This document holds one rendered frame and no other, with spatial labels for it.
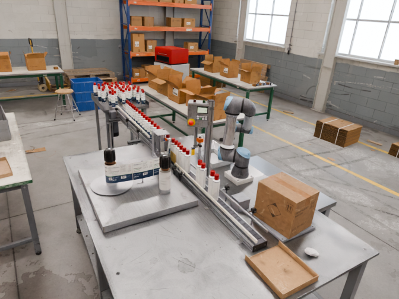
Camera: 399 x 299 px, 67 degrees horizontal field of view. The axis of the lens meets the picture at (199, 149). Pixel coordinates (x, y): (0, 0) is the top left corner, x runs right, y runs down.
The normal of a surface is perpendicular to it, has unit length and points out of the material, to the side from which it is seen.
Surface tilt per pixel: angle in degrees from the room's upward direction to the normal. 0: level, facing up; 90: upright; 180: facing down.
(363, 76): 90
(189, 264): 0
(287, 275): 0
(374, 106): 90
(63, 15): 90
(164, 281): 0
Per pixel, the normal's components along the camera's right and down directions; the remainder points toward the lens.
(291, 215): -0.79, 0.22
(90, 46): 0.54, 0.38
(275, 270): 0.05, -0.91
